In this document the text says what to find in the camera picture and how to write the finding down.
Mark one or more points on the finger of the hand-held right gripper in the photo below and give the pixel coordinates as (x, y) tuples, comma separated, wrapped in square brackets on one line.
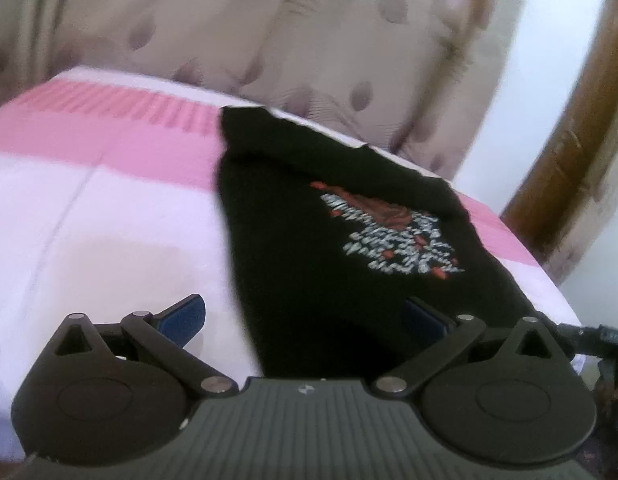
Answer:
[(576, 336)]

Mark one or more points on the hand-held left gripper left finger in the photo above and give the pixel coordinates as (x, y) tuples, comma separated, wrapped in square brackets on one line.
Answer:
[(181, 319)]

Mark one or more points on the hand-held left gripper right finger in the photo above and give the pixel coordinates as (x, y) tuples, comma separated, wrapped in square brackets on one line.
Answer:
[(429, 321)]

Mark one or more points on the black printed t-shirt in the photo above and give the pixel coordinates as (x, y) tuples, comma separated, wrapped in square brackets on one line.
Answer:
[(339, 240)]

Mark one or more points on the pink checked bedsheet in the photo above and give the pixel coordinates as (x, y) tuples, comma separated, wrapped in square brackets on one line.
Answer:
[(99, 210)]

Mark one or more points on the beige leaf print curtain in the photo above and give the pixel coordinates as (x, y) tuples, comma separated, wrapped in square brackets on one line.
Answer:
[(269, 30)]

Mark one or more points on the brown wooden door frame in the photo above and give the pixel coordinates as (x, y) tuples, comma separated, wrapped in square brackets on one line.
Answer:
[(564, 160)]

